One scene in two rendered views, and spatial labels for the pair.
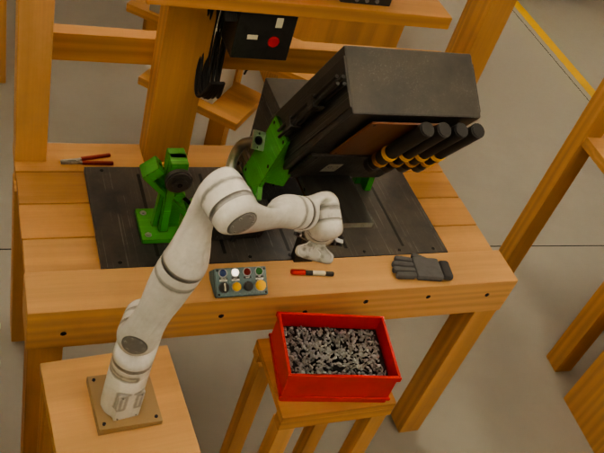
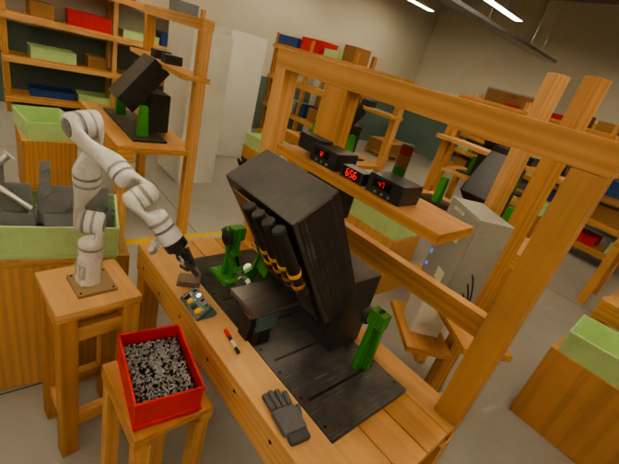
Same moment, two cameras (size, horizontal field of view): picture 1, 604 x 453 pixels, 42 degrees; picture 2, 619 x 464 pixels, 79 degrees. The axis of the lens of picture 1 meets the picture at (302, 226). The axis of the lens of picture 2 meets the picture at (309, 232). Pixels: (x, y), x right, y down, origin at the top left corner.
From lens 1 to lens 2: 1.99 m
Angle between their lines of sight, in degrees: 62
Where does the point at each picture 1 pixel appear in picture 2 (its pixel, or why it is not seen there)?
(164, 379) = (113, 296)
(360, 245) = (285, 369)
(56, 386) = not seen: hidden behind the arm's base
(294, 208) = (105, 154)
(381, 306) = (242, 411)
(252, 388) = not seen: hidden behind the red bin
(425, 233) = (340, 418)
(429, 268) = (287, 418)
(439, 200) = (402, 433)
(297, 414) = (106, 371)
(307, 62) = (377, 258)
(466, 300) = not seen: outside the picture
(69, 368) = (113, 266)
